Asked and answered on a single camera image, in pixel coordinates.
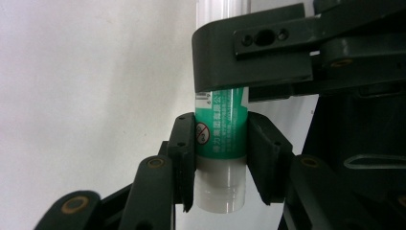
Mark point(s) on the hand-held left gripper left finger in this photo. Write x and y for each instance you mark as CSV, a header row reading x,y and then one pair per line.
x,y
183,159

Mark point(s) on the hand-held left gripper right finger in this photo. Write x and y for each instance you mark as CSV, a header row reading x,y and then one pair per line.
x,y
268,159

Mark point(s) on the green and white glue stick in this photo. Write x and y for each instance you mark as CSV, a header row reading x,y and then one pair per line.
x,y
223,134

